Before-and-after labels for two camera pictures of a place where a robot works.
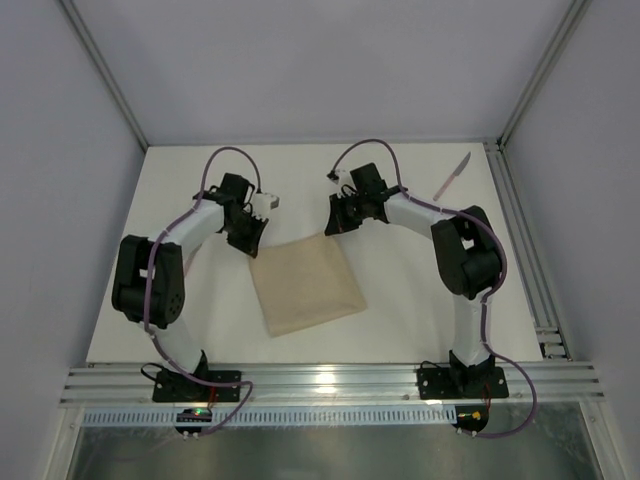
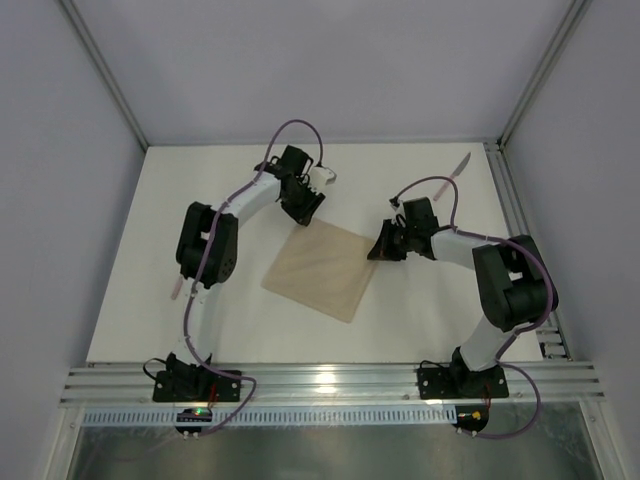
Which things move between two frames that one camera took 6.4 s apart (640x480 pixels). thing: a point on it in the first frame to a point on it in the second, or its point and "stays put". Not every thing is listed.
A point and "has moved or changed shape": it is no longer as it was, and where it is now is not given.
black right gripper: [347, 211] to [391, 240]
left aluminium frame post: [96, 58] stays put
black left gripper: [242, 226] to [302, 198]
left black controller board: [192, 415] stays put
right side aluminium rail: [551, 345] stays put
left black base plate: [176, 386] stays put
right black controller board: [471, 418] stays put
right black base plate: [476, 382] stays put
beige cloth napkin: [304, 284] has moved or changed shape
